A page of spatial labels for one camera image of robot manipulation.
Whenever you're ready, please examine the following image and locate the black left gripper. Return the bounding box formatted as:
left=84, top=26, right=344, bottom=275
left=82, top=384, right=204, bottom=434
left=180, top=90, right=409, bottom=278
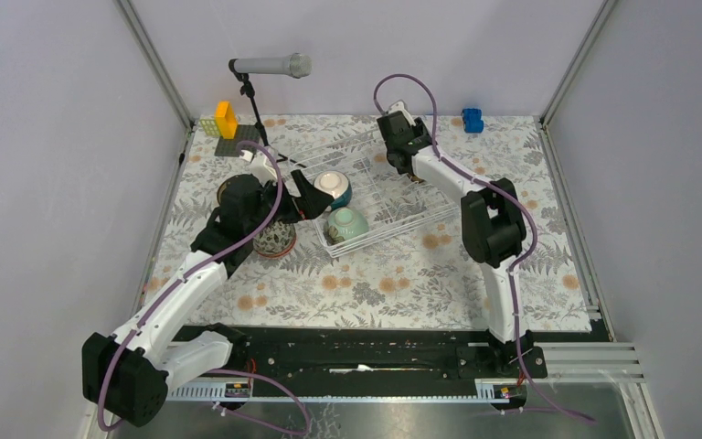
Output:
left=246, top=169, right=334, bottom=236

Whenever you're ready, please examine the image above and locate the mint green bowl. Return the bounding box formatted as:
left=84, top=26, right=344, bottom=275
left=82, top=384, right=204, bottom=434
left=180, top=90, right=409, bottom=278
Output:
left=324, top=207, right=370, bottom=245

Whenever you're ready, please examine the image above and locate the blue white patterned bowl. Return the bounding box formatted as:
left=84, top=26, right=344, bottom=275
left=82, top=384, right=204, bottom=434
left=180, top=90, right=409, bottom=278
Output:
left=252, top=222, right=299, bottom=260

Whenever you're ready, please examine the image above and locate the black gold-rimmed bowl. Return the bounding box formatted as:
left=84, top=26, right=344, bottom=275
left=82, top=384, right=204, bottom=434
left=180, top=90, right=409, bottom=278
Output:
left=407, top=173, right=425, bottom=184

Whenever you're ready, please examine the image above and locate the dark teal floral bowl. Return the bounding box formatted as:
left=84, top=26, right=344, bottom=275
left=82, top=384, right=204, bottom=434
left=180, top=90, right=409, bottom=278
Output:
left=216, top=177, right=232, bottom=205

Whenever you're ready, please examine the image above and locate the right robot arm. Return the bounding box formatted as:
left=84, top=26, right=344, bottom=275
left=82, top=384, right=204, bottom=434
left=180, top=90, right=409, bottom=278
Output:
left=377, top=110, right=527, bottom=377

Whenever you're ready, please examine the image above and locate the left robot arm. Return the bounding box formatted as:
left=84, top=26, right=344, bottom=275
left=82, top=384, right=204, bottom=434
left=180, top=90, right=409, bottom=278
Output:
left=81, top=171, right=334, bottom=427

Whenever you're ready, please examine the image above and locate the teal and cream bowl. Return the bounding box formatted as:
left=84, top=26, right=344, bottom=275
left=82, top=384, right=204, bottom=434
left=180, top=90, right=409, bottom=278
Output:
left=314, top=170, right=353, bottom=212

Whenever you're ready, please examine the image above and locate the blue toy brick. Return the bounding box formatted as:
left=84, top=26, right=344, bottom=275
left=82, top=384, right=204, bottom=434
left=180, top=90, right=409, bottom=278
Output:
left=462, top=107, right=484, bottom=134

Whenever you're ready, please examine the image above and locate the floral tablecloth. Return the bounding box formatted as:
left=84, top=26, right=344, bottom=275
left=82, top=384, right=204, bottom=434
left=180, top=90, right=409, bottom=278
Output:
left=142, top=114, right=594, bottom=333

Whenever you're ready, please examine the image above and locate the grey toy baseplate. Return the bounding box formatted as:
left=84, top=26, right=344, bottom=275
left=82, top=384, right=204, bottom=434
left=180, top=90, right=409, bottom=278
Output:
left=214, top=124, right=261, bottom=157

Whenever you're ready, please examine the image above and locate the yellow toy brick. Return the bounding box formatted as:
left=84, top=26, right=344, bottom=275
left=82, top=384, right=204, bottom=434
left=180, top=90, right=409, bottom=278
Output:
left=214, top=101, right=239, bottom=140

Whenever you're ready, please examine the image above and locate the grey microphone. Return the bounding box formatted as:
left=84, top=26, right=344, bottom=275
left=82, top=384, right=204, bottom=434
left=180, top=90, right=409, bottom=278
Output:
left=229, top=53, right=313, bottom=79

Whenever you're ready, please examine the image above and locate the light green toy brick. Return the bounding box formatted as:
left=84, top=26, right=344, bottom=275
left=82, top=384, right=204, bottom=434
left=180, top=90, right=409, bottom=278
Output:
left=198, top=118, right=221, bottom=138

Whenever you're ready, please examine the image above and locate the black microphone tripod stand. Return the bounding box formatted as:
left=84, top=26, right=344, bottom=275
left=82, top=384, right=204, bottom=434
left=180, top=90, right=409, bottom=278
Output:
left=228, top=53, right=313, bottom=146

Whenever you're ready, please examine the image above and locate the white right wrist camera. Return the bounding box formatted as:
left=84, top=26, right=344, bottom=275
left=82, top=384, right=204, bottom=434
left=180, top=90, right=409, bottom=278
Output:
left=386, top=100, right=416, bottom=125

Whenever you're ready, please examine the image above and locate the white wire dish rack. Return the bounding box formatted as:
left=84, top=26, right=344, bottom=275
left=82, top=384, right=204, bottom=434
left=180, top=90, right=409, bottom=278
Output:
left=289, top=124, right=458, bottom=258

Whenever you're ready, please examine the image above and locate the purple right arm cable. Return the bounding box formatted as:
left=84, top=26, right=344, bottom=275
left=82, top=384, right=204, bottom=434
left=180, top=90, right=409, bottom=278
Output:
left=373, top=73, right=598, bottom=425

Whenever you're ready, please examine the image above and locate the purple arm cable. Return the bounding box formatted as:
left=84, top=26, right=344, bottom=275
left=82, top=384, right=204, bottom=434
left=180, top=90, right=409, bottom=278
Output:
left=373, top=73, right=598, bottom=425
left=96, top=140, right=314, bottom=435

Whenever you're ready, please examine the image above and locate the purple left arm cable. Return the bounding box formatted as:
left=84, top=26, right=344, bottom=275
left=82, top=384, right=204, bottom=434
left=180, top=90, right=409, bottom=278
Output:
left=96, top=140, right=314, bottom=435

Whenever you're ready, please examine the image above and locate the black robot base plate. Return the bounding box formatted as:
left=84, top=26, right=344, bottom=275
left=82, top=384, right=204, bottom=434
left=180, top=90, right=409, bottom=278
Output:
left=205, top=326, right=549, bottom=399

